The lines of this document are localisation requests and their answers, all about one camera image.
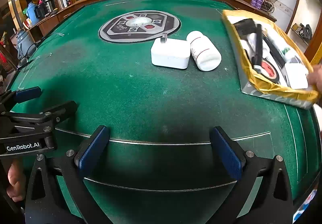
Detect white tube green label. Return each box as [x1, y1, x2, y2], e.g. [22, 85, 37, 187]
[278, 43, 301, 62]

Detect blue kettle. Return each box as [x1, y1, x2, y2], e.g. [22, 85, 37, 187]
[26, 1, 41, 26]

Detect black tape roll red core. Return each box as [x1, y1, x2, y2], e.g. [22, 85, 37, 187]
[253, 57, 285, 84]

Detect eyeglasses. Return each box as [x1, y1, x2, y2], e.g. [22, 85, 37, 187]
[16, 40, 41, 69]

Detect small white box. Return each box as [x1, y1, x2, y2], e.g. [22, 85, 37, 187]
[284, 63, 309, 89]

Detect white charger adapter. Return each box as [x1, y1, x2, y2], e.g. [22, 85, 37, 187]
[150, 33, 190, 69]

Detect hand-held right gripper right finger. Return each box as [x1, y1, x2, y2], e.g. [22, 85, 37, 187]
[209, 126, 293, 224]

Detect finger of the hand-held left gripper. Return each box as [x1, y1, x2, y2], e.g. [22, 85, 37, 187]
[0, 100, 78, 135]
[0, 86, 42, 114]

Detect wire basket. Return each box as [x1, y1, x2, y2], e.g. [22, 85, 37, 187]
[263, 0, 277, 12]

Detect person's left hand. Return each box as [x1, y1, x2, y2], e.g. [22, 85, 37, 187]
[6, 161, 27, 202]

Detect black power tool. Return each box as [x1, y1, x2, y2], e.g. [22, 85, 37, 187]
[298, 23, 314, 40]

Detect black electric kettle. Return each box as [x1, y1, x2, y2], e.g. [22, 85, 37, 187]
[34, 4, 47, 20]

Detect black thermos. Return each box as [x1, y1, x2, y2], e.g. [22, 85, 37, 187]
[41, 0, 54, 13]

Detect yellow taped cardboard box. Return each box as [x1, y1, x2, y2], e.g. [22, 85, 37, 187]
[221, 9, 321, 110]

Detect white plastic bottle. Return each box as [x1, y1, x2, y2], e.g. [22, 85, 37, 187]
[186, 30, 222, 72]

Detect long black stick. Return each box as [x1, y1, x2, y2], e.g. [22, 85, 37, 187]
[253, 24, 263, 67]

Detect round table control panel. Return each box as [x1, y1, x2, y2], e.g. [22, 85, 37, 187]
[99, 10, 182, 44]

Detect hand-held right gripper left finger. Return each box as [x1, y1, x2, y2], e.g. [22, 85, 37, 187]
[25, 125, 111, 224]

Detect blue-grey water jug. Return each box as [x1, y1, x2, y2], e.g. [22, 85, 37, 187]
[15, 28, 33, 59]

